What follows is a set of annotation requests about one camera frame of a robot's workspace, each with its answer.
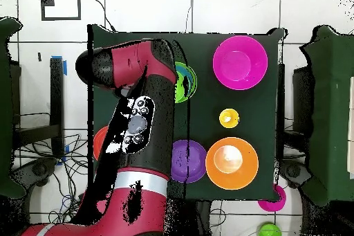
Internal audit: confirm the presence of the small green plastic bowl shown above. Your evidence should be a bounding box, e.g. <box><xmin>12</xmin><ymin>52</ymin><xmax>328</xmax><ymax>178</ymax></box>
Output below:
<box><xmin>176</xmin><ymin>70</ymin><xmax>194</xmax><ymax>95</ymax></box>

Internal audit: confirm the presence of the purple plastic bowl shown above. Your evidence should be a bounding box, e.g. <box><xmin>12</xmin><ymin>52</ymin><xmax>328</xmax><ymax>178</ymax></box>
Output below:
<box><xmin>170</xmin><ymin>139</ymin><xmax>207</xmax><ymax>184</ymax></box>

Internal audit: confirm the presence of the red plastic bowl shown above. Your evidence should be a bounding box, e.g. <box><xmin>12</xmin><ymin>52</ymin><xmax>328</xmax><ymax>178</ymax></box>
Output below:
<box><xmin>93</xmin><ymin>125</ymin><xmax>109</xmax><ymax>162</ymax></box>

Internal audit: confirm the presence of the large green plastic bowl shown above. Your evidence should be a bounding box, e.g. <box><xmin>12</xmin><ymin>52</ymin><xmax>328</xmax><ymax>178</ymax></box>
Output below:
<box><xmin>174</xmin><ymin>61</ymin><xmax>198</xmax><ymax>105</ymax></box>

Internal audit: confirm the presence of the yellow plastic cup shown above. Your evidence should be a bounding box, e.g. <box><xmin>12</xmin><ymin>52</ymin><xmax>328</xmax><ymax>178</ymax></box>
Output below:
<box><xmin>218</xmin><ymin>108</ymin><xmax>241</xmax><ymax>129</ymax></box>

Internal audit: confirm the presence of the large pink plastic bowl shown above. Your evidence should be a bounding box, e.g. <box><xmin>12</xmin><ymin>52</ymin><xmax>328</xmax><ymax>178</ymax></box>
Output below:
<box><xmin>212</xmin><ymin>35</ymin><xmax>269</xmax><ymax>91</ymax></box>

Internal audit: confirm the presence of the dark green table cloth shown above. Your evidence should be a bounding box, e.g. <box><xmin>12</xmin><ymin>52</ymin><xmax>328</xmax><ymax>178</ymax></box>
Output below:
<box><xmin>87</xmin><ymin>24</ymin><xmax>288</xmax><ymax>203</ymax></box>

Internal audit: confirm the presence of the orange plastic bowl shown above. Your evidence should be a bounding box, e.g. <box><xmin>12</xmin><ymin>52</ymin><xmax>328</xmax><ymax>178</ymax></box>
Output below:
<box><xmin>205</xmin><ymin>136</ymin><xmax>259</xmax><ymax>191</ymax></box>

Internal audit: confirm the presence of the blue tape strip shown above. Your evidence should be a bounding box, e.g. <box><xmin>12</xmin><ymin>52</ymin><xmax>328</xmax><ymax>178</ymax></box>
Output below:
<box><xmin>50</xmin><ymin>55</ymin><xmax>68</xmax><ymax>77</ymax></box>

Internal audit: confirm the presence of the pink bowl on floor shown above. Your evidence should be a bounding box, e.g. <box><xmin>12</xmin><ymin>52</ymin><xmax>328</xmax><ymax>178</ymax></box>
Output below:
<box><xmin>257</xmin><ymin>183</ymin><xmax>288</xmax><ymax>212</ymax></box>

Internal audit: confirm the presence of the green bowl on floor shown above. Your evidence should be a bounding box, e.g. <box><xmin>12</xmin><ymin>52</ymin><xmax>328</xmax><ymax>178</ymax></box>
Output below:
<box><xmin>258</xmin><ymin>221</ymin><xmax>283</xmax><ymax>236</ymax></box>

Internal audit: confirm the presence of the green cloth side table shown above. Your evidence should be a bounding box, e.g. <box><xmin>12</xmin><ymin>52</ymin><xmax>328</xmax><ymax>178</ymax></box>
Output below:
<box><xmin>0</xmin><ymin>15</ymin><xmax>27</xmax><ymax>200</ymax></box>
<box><xmin>299</xmin><ymin>24</ymin><xmax>354</xmax><ymax>208</ymax></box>

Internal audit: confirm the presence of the black floor cable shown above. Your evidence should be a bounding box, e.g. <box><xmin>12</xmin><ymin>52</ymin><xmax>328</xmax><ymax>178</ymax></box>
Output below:
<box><xmin>92</xmin><ymin>0</ymin><xmax>118</xmax><ymax>33</ymax></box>

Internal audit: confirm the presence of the tangle of floor cables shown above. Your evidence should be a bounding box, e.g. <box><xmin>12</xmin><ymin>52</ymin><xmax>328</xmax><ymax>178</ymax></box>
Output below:
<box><xmin>13</xmin><ymin>133</ymin><xmax>90</xmax><ymax>224</ymax></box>

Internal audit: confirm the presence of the black pedestal leg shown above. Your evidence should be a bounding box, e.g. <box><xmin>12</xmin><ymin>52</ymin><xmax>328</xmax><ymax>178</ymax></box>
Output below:
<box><xmin>279</xmin><ymin>159</ymin><xmax>312</xmax><ymax>190</ymax></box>
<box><xmin>12</xmin><ymin>157</ymin><xmax>57</xmax><ymax>188</ymax></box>

